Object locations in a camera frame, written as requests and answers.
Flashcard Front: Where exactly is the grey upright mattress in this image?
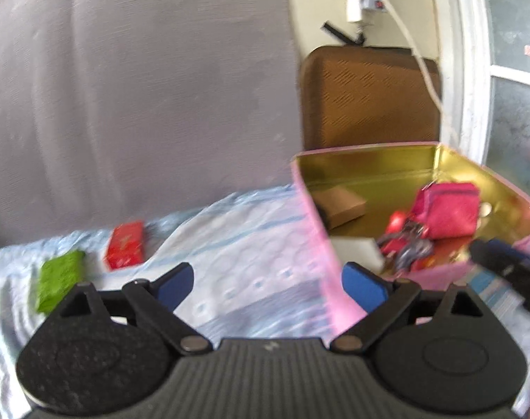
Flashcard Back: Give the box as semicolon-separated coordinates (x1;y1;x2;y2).
0;0;303;251

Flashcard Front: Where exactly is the pink zip wallet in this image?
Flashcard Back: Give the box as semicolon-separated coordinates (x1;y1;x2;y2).
411;182;482;241

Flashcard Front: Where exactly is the white charger adapter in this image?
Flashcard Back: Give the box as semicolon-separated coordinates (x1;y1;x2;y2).
329;236;386;274

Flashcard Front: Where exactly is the red flat box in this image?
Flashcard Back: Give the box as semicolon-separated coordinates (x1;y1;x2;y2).
103;221;146;270

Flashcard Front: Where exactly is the small brown cardboard box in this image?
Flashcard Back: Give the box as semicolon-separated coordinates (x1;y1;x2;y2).
312;186;367;230

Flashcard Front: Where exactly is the white cable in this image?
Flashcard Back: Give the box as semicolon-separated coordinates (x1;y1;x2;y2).
369;0;447;141

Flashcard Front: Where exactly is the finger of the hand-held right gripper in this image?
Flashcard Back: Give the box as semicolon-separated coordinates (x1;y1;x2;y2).
469;238;530;311

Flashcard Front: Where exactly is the white window frame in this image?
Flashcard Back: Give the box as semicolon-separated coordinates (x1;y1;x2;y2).
438;0;530;172

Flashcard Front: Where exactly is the black tape strip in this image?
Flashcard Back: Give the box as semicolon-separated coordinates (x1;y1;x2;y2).
320;21;364;47

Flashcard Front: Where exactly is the green packet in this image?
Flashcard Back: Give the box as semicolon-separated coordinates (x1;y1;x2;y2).
36;250;87;314

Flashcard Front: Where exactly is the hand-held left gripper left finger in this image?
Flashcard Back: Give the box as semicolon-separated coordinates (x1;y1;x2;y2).
59;263;213;355

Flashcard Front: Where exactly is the blue striped bedsheet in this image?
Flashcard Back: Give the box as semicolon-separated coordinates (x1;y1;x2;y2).
0;183;530;419

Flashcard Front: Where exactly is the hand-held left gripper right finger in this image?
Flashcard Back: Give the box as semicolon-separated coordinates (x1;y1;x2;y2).
330;263;487;355

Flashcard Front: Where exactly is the red key bunch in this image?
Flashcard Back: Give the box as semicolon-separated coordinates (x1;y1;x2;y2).
375;211;434;272

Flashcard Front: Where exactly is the brown woven chair back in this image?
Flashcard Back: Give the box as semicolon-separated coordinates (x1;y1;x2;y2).
300;45;443;152

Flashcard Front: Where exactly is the pink tin box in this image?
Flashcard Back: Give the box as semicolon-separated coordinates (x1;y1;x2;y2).
290;142;530;329

